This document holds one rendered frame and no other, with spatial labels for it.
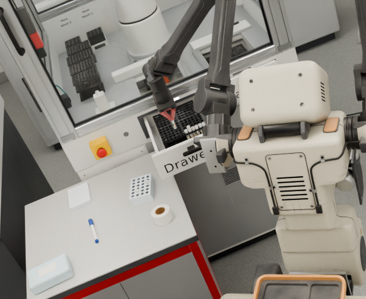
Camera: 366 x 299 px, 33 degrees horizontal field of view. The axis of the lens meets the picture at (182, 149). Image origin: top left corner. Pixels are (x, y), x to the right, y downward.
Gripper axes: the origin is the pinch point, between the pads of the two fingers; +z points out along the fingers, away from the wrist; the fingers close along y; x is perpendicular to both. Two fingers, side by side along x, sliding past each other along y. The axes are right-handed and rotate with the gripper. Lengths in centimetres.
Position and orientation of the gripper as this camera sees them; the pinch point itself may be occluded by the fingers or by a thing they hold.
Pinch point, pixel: (171, 117)
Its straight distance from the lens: 229.8
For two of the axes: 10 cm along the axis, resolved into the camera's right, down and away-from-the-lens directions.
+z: 2.9, 7.0, 6.5
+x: -9.3, 3.8, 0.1
